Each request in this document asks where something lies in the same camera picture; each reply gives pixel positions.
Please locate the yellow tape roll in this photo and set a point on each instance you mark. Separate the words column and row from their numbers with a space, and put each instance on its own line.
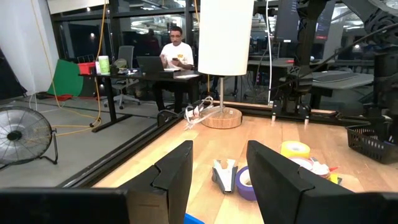
column 295, row 150

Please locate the blue plastic basket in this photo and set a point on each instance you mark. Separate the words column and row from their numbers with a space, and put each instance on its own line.
column 192, row 220

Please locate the grey office chair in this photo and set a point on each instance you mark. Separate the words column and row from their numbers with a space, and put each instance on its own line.
column 126, row 54

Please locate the grey desk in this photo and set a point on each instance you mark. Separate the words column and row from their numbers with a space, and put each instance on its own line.
column 339, row 79

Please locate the black desk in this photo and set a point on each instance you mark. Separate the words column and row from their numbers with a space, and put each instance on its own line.
column 146, row 76

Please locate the black plastic basket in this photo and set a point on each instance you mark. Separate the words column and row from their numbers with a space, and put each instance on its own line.
column 363, row 143

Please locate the grey metal fan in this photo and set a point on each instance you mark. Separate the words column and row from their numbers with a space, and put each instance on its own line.
column 25, row 135

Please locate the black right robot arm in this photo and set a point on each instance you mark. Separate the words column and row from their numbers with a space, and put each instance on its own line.
column 295, row 90

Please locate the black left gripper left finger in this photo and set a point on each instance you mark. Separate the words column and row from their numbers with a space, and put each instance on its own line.
column 174, row 186

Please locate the purple-blue tape roll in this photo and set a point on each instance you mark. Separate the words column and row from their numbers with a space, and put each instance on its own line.
column 241, row 183

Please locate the grey staple remover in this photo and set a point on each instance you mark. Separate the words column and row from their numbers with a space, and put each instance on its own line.
column 224, row 177

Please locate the person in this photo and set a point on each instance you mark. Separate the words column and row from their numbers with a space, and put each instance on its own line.
column 177, row 51

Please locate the red storage box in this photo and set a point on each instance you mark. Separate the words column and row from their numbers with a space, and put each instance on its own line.
column 85, row 68

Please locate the pink tape roll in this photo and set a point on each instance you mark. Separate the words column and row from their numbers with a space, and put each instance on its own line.
column 300, row 161

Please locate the green folding backdrop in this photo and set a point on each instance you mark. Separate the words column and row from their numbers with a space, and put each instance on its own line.
column 66, row 77

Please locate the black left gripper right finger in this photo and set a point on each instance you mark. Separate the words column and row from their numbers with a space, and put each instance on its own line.
column 273, row 186

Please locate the black table frame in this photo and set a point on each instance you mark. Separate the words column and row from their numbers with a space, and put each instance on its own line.
column 124, row 154

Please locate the pink staple remover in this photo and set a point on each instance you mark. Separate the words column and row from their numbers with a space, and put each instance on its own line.
column 320, row 168

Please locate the dark laptop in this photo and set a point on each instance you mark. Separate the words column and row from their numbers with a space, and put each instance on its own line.
column 150, row 64

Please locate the white shade wooden base lamp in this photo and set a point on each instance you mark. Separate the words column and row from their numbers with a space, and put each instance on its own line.
column 225, row 37

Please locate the black panel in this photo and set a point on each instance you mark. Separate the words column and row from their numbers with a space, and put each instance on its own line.
column 11, row 77

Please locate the green wipes canister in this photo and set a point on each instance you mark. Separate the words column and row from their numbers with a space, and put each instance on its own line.
column 104, row 65

